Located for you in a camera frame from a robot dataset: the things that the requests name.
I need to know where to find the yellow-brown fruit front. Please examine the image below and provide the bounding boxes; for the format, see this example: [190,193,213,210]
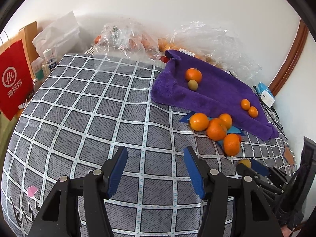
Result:
[238,159,251,168]

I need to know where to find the small orange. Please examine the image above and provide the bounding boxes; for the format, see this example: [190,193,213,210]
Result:
[247,106,259,118]
[241,99,251,111]

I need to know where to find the yellow-green round fruit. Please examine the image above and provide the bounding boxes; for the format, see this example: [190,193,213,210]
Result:
[187,79,198,91]

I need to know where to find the large front orange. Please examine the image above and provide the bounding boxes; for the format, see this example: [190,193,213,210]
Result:
[185,68,202,84]

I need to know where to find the small red fruit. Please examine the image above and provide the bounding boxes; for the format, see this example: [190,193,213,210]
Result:
[237,134,242,143]

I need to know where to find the white blue charger box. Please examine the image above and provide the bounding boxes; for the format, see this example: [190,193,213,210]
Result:
[256,82,275,108]

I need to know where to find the grey checked bed cover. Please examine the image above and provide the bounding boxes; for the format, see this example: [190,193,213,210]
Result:
[1,54,292,236]

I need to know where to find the purple towel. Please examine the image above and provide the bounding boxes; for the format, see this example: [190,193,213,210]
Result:
[151,50,279,141]

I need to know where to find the red paper shopping bag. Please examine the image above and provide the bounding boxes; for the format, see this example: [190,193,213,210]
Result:
[0,40,33,120]

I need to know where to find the plastic water bottle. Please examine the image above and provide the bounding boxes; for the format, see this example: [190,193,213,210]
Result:
[42,49,57,78]

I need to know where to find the clear plastic bag of fruit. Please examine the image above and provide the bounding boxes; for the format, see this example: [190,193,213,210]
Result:
[158,22,261,82]

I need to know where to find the white plastic bag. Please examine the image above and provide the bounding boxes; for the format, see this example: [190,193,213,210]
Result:
[32,11,87,60]

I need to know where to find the left clear plastic bag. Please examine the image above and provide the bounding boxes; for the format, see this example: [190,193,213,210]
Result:
[93,20,161,62]

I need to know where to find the black cables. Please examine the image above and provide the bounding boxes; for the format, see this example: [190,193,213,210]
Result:
[253,85,288,141]

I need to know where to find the brown wooden door frame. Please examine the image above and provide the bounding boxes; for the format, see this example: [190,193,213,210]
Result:
[268,19,309,96]

